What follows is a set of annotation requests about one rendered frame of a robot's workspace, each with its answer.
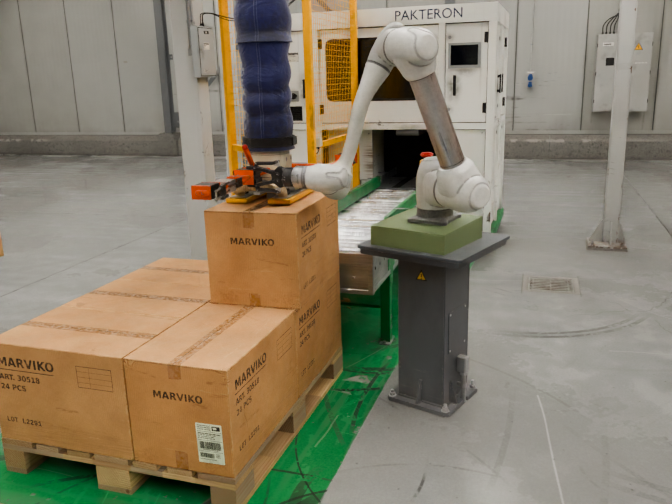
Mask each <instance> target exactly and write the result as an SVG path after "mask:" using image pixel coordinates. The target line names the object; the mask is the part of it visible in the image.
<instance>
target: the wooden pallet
mask: <svg viewBox="0 0 672 504"><path fill-rule="evenodd" d="M342 372H343V356H342V345H341V346H340V348H339V349H338V350H337V351H336V353H335V354H334V355H333V356H332V358H331V359H330V360H329V361H328V363H327V364H326V365H325V366H324V368H323V369H322V370H321V371H320V373H319V374H318V375H317V376H316V378H315V379H314V380H313V381H312V383H311V384H310V385H309V386H308V388H307V389H306V390H305V391H304V393H303V394H302V395H301V396H300V398H298V400H297V401H296V403H295V404H294V405H293V406H292V408H291V409H290V410H289V411H288V413H287V414H286V415H285V416H284V418H283V419H282V420H281V421H280V423H279V424H278V425H277V426H276V428H275V429H274V430H273V431H272V433H271V434H270V435H269V436H268V437H267V439H266V440H265V441H264V442H263V444H262V445H261V446H260V447H259V449H258V450H257V451H256V452H255V454H254V455H253V456H252V457H251V459H250V460H249V461H248V462H247V464H246V465H245V466H244V467H243V469H242V470H241V471H240V472H239V474H238V475H237V476H236V477H235V478H234V479H233V478H227V477H222V476H216V475H211V474H205V473H199V472H194V471H188V470H183V469H177V468H171V467H166V466H160V465H155V464H149V463H144V462H138V461H135V460H134V461H132V460H127V459H121V458H116V457H110V456H104V455H99V454H93V453H88V452H82V451H77V450H71V449H65V448H60V447H54V446H49V445H43V444H37V443H32V442H26V441H21V440H15V439H10V438H4V437H2V438H1V439H2V445H3V450H4V455H5V461H6V465H7V466H6V467H7V470H8V471H13V472H18V473H23V474H29V473H30V472H31V471H33V470H34V469H35V468H36V467H38V466H39V465H40V464H42V463H43V462H44V461H46V460H47V459H48V458H50V457H56V458H61V459H67V460H72V461H77V462H83V463H88V464H94V465H96V472H97V479H98V488H99V489H104V490H109V491H114V492H119V493H124V494H129V495H132V494H133V493H134V492H135V491H136V490H137V489H138V488H139V487H140V486H141V485H142V484H143V483H144V482H145V481H146V480H147V479H148V478H149V477H150V476H151V475H153V476H158V477H164V478H169V479H175V480H180V481H185V482H191V483H196V484H202V485H207V486H210V492H211V504H247V502H248V501H249V500H250V498H251V497H252V496H253V494H254V493H255V491H256V490H257V489H258V487H259V486H260V485H261V483H262V482H263V480H264V479H265V478H266V476H267V475H268V474H269V472H270V471H271V469H272V468H273V467H274V465H275V464H276V462H277V461H278V460H279V458H280V457H281V456H282V454H283V453H284V451H285V450H286V449H287V447H288V446H289V445H290V443H291V442H292V440H293V439H294V438H295V436H296V435H297V434H298V432H299V431H300V429H301V428H302V427H303V425H304V424H305V423H306V421H307V420H308V418H309V417H310V416H311V414H312V413H313V412H314V410H315V409H316V407H317V406H318V405H319V403H320V402H321V401H322V399H323V398H324V396H325V395H326V394H327V392H328V391H329V390H330V388H331V387H332V385H333V384H334V383H335V381H336V380H337V379H338V377H339V376H340V374H341V373H342Z"/></svg>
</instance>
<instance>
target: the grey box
mask: <svg viewBox="0 0 672 504"><path fill-rule="evenodd" d="M190 31H191V44H192V57H193V69H194V78H204V77H216V65H215V51H214V35H213V28H212V27H205V26H190Z"/></svg>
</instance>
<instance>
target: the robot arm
mask: <svg viewBox="0 0 672 504"><path fill-rule="evenodd" d="M438 50H439V44H438V40H437V38H436V37H435V35H434V34H433V33H432V32H430V31H429V30H427V29H425V28H422V27H415V26H409V27H405V26H404V25H403V24H402V23H399V22H391V23H389V24H388V25H387V26H386V27H385V28H384V29H383V30H382V31H381V33H380V34H379V36H378V37H377V39H376V41H375V43H374V45H373V47H372V49H371V51H370V54H369V56H368V59H367V62H366V64H365V68H364V72H363V75H362V78H361V81H360V84H359V87H358V90H357V93H356V96H355V99H354V103H353V106H352V110H351V115H350V120H349V125H348V130H347V135H346V140H345V145H344V149H343V152H342V154H341V156H340V158H339V160H338V161H337V162H336V163H334V164H315V165H312V166H295V167H282V166H280V164H279V162H280V161H279V160H276V161H257V162H255V163H254V166H247V167H246V169H244V168H240V169H237V170H253V172H254V171H255V170H258V171H262V172H265V173H269V174H271V176H272V180H270V181H266V182H261V183H256V184H255V183H254V185H247V186H248V187H255V188H256V191H257V192H274V193H276V194H279V193H281V188H282V187H294V188H299V189H312V190H314V191H316V192H321V193H322V194H323V195H324V196H326V197H327V198H330V199H333V200H340V199H343V198H344V197H346V196H347V194H348V193H349V190H350V184H351V179H352V173H351V167H352V164H353V161H354V158H355V155H356V152H357V148H358V145H359V141H360V137H361V133H362V129H363V125H364V122H365V118H366V114H367V111H368V108H369V105H370V102H371V100H372V98H373V96H374V95H375V93H376V92H377V90H378V89H379V87H380V86H381V85H382V83H383V82H384V81H385V79H386V78H387V77H388V75H389V74H390V72H391V70H392V69H393V67H397V69H398V70H399V71H400V73H401V74H402V76H403V77H404V78H405V79H406V80H407V81H409V82H410V85H411V88H412V91H413V93H414V96H415V99H416V102H417V104H418V107H419V110H420V112H421V115H422V118H423V121H424V123H425V126H426V129H427V132H428V134H429V137H430V140H431V143H432V145H433V148H434V151H435V154H436V156H432V157H426V158H424V159H423V161H421V163H420V165H419V168H418V171H417V175H416V200H417V214H416V215H414V216H412V217H409V218H408V222H415V223H424V224H433V225H440V226H447V225H448V223H450V222H452V221H454V220H456V219H458V218H461V217H462V214H461V213H456V212H453V210H454V211H458V212H463V213H470V212H475V211H477V210H479V209H481V208H483V207H484V206H485V205H486V204H487V203H488V201H489V199H490V196H491V190H490V187H489V184H488V182H487V181H486V179H485V178H484V177H482V175H481V174H480V172H479V171H478V169H477V168H476V166H475V165H474V163H473V161H472V160H471V159H469V158H467V157H465V156H464V155H463V152H462V149H461V146H460V143H459V140H458V137H457V134H456V132H455V129H454V126H453V123H452V120H451V117H450V114H449V111H448V108H447V105H446V102H445V99H444V97H443V94H442V91H441V88H440V85H439V82H438V79H437V76H436V73H435V70H436V66H437V63H436V57H437V54H438ZM258 165H274V166H277V168H276V169H275V170H271V169H267V168H263V167H259V166H258ZM273 183H274V184H275V185H277V186H278V188H260V187H259V186H263V185H268V184H273Z"/></svg>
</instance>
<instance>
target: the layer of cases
mask: <svg viewBox="0 0 672 504"><path fill-rule="evenodd" d="M341 345H342V340H341V302H340V270H338V271H337V272H336V273H335V274H334V275H333V276H332V277H331V278H330V279H329V280H328V281H327V282H326V283H325V284H324V285H323V286H322V288H321V289H320V290H319V291H318V292H317V293H316V294H315V295H314V296H313V297H312V298H311V299H310V300H309V301H308V302H307V303H306V304H305V305H304V306H303V307H302V309H301V310H297V309H283V308H269V307H255V306H241V305H227V304H213V303H211V297H210V284H209V272H208V260H193V259H178V258H164V257H163V258H161V259H159V260H157V261H155V262H153V263H151V264H148V265H146V266H144V267H142V268H140V269H138V270H136V271H134V272H131V273H129V274H127V275H125V276H123V277H121V278H119V279H117V280H114V281H112V282H110V283H108V284H106V285H104V286H102V287H100V288H97V289H95V290H93V291H91V292H89V293H87V294H85V295H83V296H81V297H78V298H76V299H74V300H72V301H70V302H68V303H66V304H64V305H61V307H60V306H59V307H57V308H55V309H53V310H51V311H49V312H47V313H44V314H42V315H40V316H38V317H36V318H34V319H32V320H30V321H27V322H25V323H23V324H21V325H19V326H17V327H15V328H13V329H10V330H8V331H6V332H4V333H2V334H0V427H1V433H2V437H4V438H10V439H15V440H21V441H26V442H32V443H37V444H43V445H49V446H54V447H60V448H65V449H71V450H77V451H82V452H88V453H93V454H99V455H104V456H110V457H116V458H121V459H127V460H132V461H134V460H135V461H138V462H144V463H149V464H155V465H160V466H166V467H171V468H177V469H183V470H188V471H194V472H199V473H205V474H211V475H216V476H222V477H227V478H233V479H234V478H235V477H236V476H237V475H238V474H239V472H240V471H241V470H242V469H243V467H244V466H245V465H246V464H247V462H248V461H249V460H250V459H251V457H252V456H253V455H254V454H255V452H256V451H257V450H258V449H259V447H260V446H261V445H262V444H263V442H264V441H265V440H266V439H267V437H268V436H269V435H270V434H271V433H272V431H273V430H274V429H275V428H276V426H277V425H278V424H279V423H280V421H281V420H282V419H283V418H284V416H285V415H286V414H287V413H288V411H289V410H290V409H291V408H292V406H293V405H294V404H295V403H296V401H297V400H298V398H300V396H301V395H302V394H303V393H304V391H305V390H306V389H307V388H308V386H309V385H310V384H311V383H312V381H313V380H314V379H315V378H316V376H317V375H318V374H319V373H320V371H321V370H322V369H323V368H324V366H325V365H326V364H327V363H328V361H329V360H330V359H331V358H332V356H333V355H334V354H335V353H336V351H337V350H338V349H339V348H340V346H341Z"/></svg>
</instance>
